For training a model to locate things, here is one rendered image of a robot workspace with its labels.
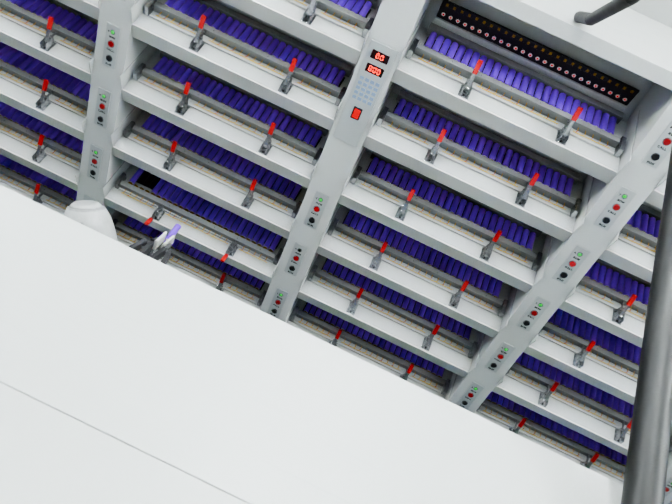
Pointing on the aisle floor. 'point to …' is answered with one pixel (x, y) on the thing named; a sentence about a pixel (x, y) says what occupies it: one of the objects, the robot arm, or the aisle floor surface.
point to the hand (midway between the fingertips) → (163, 242)
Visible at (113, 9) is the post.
